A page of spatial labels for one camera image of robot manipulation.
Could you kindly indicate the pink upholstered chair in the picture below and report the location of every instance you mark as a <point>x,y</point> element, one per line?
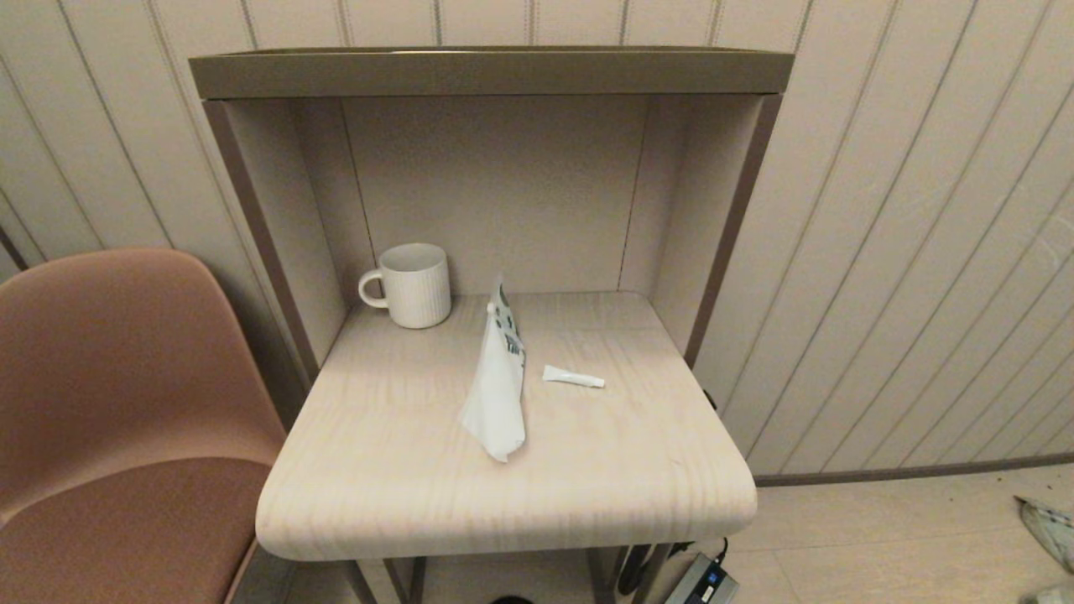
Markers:
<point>126,403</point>

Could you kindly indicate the black round floor object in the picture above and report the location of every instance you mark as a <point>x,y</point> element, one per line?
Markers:
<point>512,601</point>

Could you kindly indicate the dark metal table leg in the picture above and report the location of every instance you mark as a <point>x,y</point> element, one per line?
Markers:
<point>600,579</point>
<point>415,583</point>

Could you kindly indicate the white floral zipper pouch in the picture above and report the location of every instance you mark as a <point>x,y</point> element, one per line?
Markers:
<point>499,403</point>

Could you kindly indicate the white patterned floor item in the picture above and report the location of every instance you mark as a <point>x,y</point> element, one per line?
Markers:
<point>1055,596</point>
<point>1053,528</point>

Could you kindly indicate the grey power adapter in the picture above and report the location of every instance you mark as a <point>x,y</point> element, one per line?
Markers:
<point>701,583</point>

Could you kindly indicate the small white toothpaste tube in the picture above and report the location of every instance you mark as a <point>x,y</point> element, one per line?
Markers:
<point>566,377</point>

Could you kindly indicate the white ribbed ceramic mug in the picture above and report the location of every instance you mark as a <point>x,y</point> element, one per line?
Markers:
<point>415,289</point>

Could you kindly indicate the brown baseboard strip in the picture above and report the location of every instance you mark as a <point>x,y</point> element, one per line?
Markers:
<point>923,470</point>

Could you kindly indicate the beige wooden shelf hutch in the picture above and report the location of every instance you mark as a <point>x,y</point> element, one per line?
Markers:
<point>487,74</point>

